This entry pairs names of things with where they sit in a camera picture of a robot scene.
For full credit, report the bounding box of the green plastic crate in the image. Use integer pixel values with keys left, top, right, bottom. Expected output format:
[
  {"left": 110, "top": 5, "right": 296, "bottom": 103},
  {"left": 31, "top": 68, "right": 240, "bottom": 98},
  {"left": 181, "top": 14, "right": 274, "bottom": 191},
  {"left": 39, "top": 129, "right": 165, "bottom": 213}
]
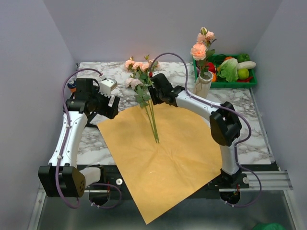
[{"left": 192, "top": 53, "right": 259, "bottom": 89}]

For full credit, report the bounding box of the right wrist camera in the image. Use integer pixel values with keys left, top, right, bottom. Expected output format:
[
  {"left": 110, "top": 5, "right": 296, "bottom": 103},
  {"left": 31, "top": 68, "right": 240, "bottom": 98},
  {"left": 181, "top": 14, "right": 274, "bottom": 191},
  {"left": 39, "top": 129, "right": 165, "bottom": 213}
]
[{"left": 149, "top": 71, "right": 160, "bottom": 79}]

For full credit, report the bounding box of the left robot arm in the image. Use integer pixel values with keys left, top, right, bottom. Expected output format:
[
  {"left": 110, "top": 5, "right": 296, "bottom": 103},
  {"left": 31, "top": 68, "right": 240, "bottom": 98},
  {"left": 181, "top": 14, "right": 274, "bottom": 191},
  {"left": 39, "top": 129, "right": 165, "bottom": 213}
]
[{"left": 38, "top": 78, "right": 119, "bottom": 197}]

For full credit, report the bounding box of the white radish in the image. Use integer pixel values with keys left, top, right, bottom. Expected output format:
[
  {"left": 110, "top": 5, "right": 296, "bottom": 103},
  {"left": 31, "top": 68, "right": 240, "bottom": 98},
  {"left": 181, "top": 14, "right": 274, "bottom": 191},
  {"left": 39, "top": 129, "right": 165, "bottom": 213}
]
[{"left": 238, "top": 61, "right": 256, "bottom": 69}]

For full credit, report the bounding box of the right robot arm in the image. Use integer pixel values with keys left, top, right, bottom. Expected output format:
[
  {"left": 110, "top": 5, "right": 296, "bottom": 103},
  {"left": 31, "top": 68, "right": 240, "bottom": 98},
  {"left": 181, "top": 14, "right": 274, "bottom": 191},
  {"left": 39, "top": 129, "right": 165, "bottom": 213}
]
[{"left": 148, "top": 73, "right": 242, "bottom": 188}]

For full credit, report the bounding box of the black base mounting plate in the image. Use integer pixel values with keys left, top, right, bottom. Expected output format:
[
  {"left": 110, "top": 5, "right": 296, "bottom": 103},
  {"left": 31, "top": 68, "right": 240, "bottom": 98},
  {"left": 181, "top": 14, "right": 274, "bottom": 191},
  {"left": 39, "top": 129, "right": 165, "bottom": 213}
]
[{"left": 86, "top": 163, "right": 289, "bottom": 204}]

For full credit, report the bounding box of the red chili pepper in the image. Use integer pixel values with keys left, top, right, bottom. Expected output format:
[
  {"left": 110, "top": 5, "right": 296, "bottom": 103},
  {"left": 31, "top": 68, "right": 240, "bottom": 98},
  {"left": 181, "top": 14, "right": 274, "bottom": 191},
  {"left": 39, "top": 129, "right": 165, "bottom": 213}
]
[{"left": 237, "top": 76, "right": 254, "bottom": 83}]

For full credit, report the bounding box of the green cloth object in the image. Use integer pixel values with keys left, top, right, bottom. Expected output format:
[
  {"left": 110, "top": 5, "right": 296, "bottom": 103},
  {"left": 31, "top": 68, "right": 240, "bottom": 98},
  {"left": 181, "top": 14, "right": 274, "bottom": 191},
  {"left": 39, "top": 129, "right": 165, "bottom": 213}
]
[{"left": 253, "top": 223, "right": 286, "bottom": 230}]

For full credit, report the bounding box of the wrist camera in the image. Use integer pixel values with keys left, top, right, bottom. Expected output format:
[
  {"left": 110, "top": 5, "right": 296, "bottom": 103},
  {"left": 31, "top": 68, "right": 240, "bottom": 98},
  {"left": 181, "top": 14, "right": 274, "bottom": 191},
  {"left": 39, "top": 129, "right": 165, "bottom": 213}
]
[
  {"left": 99, "top": 79, "right": 118, "bottom": 97},
  {"left": 149, "top": 71, "right": 160, "bottom": 79}
]

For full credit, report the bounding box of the green lime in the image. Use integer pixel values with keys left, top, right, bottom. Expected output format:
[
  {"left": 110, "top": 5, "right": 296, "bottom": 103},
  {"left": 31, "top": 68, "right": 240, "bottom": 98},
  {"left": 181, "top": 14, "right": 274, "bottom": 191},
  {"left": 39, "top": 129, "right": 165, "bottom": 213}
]
[{"left": 237, "top": 68, "right": 249, "bottom": 81}]

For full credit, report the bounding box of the pink flower bouquet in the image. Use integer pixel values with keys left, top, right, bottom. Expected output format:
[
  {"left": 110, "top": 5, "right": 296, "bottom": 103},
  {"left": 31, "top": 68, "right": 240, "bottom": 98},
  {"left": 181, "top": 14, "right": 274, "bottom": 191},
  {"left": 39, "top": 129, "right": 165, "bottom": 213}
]
[{"left": 124, "top": 55, "right": 160, "bottom": 143}]

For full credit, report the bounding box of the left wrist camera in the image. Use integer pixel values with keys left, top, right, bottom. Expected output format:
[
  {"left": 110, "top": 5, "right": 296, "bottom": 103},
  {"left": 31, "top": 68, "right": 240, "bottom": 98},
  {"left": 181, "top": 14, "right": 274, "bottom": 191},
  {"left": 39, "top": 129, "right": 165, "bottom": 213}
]
[{"left": 99, "top": 79, "right": 118, "bottom": 97}]

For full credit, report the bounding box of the orange paper flower wrap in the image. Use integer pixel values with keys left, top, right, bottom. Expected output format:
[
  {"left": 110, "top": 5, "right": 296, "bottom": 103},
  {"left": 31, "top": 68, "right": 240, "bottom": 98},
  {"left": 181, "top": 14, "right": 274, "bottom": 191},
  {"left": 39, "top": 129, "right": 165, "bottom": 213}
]
[{"left": 98, "top": 104, "right": 222, "bottom": 224}]

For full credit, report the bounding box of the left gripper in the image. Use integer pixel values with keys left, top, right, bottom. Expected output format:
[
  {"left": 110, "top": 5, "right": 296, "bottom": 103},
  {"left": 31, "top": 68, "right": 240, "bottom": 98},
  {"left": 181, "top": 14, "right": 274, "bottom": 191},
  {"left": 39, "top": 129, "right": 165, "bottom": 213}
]
[{"left": 89, "top": 86, "right": 120, "bottom": 119}]

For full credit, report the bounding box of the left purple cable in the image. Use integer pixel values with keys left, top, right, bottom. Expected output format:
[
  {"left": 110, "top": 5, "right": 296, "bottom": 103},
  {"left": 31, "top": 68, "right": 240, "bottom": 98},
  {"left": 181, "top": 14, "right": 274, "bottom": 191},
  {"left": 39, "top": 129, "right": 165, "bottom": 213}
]
[{"left": 55, "top": 68, "right": 123, "bottom": 209}]

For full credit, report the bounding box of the green lettuce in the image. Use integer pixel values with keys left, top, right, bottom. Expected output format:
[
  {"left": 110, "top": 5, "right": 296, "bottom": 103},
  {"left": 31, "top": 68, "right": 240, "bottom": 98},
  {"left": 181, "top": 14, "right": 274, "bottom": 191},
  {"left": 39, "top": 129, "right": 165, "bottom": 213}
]
[{"left": 217, "top": 58, "right": 238, "bottom": 82}]

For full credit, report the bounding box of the aluminium rail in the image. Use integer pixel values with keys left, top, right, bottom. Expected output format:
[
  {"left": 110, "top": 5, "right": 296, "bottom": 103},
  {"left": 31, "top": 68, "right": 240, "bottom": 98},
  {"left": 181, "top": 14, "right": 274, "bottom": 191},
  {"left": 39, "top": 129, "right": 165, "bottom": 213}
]
[{"left": 38, "top": 165, "right": 292, "bottom": 197}]

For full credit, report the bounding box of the red bell pepper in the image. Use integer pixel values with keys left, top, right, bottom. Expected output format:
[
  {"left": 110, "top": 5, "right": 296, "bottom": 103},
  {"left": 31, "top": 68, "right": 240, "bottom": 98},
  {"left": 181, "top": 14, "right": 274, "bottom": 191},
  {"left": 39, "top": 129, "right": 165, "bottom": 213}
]
[{"left": 208, "top": 62, "right": 216, "bottom": 73}]

